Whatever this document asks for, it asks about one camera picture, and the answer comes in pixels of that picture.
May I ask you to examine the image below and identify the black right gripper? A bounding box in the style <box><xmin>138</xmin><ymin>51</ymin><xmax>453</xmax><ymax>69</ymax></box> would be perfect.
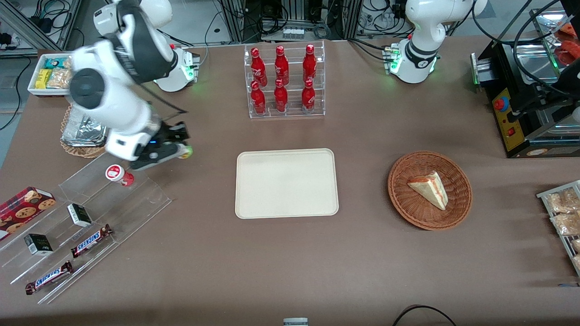
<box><xmin>152</xmin><ymin>121</ymin><xmax>191</xmax><ymax>148</ymax></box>

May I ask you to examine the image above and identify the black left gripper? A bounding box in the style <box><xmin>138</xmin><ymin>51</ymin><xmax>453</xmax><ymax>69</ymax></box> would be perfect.
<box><xmin>507</xmin><ymin>84</ymin><xmax>574</xmax><ymax>124</ymax></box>

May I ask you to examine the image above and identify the red gum bottle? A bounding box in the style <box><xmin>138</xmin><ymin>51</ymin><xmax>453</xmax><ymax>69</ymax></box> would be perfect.
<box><xmin>105</xmin><ymin>164</ymin><xmax>135</xmax><ymax>187</ymax></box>

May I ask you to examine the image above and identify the beige serving tray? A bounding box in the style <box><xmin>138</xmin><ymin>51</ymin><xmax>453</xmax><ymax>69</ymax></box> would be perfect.
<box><xmin>235</xmin><ymin>148</ymin><xmax>339</xmax><ymax>220</ymax></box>

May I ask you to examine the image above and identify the black sealing machine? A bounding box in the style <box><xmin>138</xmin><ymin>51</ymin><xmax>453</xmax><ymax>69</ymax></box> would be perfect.
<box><xmin>470</xmin><ymin>7</ymin><xmax>580</xmax><ymax>159</ymax></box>

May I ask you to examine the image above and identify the clear acrylic stepped stand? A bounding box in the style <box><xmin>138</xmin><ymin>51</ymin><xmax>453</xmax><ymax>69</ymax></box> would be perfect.
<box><xmin>0</xmin><ymin>154</ymin><xmax>173</xmax><ymax>305</ymax></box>

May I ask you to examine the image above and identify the red snack packet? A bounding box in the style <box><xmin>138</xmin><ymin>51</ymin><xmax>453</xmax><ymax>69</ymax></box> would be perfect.
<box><xmin>556</xmin><ymin>40</ymin><xmax>580</xmax><ymax>65</ymax></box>

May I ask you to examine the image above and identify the red cola bottle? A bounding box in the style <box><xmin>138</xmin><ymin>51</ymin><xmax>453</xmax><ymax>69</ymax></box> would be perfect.
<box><xmin>274</xmin><ymin>45</ymin><xmax>290</xmax><ymax>86</ymax></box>
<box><xmin>303</xmin><ymin>44</ymin><xmax>317</xmax><ymax>84</ymax></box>
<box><xmin>301</xmin><ymin>79</ymin><xmax>316</xmax><ymax>114</ymax></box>
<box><xmin>274</xmin><ymin>78</ymin><xmax>289</xmax><ymax>113</ymax></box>
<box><xmin>251</xmin><ymin>47</ymin><xmax>268</xmax><ymax>86</ymax></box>
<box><xmin>251</xmin><ymin>81</ymin><xmax>266</xmax><ymax>115</ymax></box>

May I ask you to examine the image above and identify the clear snack bag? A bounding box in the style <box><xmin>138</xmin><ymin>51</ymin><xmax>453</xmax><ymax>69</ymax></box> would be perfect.
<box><xmin>545</xmin><ymin>188</ymin><xmax>580</xmax><ymax>213</ymax></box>
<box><xmin>551</xmin><ymin>212</ymin><xmax>580</xmax><ymax>236</ymax></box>

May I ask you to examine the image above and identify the stack of foil trays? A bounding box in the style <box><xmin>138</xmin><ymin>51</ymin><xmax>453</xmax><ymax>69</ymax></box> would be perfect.
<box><xmin>62</xmin><ymin>106</ymin><xmax>109</xmax><ymax>148</ymax></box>

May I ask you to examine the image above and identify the wicker basket with foil trays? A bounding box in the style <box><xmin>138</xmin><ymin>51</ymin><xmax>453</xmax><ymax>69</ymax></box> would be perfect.
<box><xmin>60</xmin><ymin>103</ymin><xmax>109</xmax><ymax>159</ymax></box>

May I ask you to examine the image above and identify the clear acrylic bottle rack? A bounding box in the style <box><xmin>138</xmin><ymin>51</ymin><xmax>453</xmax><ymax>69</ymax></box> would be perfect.
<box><xmin>244</xmin><ymin>40</ymin><xmax>326</xmax><ymax>119</ymax></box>

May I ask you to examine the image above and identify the wrapped triangle sandwich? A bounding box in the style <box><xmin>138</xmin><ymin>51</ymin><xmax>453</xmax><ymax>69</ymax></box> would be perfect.
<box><xmin>407</xmin><ymin>170</ymin><xmax>449</xmax><ymax>211</ymax></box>

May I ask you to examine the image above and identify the small black box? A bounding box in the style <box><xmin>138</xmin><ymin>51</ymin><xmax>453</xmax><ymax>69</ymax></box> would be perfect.
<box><xmin>67</xmin><ymin>203</ymin><xmax>93</xmax><ymax>228</ymax></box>
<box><xmin>24</xmin><ymin>233</ymin><xmax>53</xmax><ymax>257</ymax></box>

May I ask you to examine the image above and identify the clear rice cracker bag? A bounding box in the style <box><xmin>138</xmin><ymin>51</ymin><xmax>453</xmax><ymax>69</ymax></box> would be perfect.
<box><xmin>48</xmin><ymin>67</ymin><xmax>73</xmax><ymax>89</ymax></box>

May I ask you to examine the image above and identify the Snickers bar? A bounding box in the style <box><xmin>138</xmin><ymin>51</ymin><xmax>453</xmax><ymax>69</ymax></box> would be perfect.
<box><xmin>70</xmin><ymin>224</ymin><xmax>114</xmax><ymax>259</ymax></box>
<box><xmin>25</xmin><ymin>261</ymin><xmax>74</xmax><ymax>296</ymax></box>

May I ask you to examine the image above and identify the round wicker basket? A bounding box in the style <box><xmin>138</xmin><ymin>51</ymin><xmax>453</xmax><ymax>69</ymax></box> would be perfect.
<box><xmin>387</xmin><ymin>150</ymin><xmax>473</xmax><ymax>231</ymax></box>

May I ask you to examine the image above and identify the white snack bin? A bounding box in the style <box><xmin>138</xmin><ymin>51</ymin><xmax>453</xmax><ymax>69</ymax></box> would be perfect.
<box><xmin>27</xmin><ymin>53</ymin><xmax>77</xmax><ymax>97</ymax></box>

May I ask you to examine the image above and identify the red plaid cookie box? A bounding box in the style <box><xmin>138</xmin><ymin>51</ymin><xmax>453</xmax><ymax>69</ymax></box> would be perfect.
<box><xmin>0</xmin><ymin>187</ymin><xmax>57</xmax><ymax>241</ymax></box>

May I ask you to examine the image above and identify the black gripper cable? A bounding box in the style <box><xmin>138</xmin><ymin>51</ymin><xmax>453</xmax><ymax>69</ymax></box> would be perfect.
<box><xmin>136</xmin><ymin>81</ymin><xmax>189</xmax><ymax>123</ymax></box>

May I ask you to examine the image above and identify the metal wire tray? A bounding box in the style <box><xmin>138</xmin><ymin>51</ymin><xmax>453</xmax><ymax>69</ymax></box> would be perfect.
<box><xmin>537</xmin><ymin>180</ymin><xmax>580</xmax><ymax>277</ymax></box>

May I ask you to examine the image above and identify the black looped cable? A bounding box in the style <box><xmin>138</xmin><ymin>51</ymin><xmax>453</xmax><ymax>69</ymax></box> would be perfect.
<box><xmin>392</xmin><ymin>305</ymin><xmax>458</xmax><ymax>326</ymax></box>

